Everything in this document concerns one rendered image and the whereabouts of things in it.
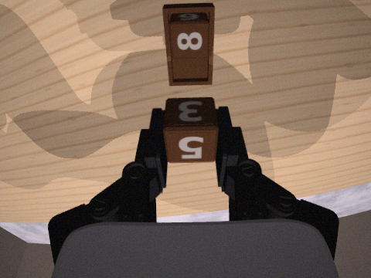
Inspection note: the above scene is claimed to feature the brown number cube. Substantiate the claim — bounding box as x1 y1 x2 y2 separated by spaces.
169 12 209 59
163 97 219 163

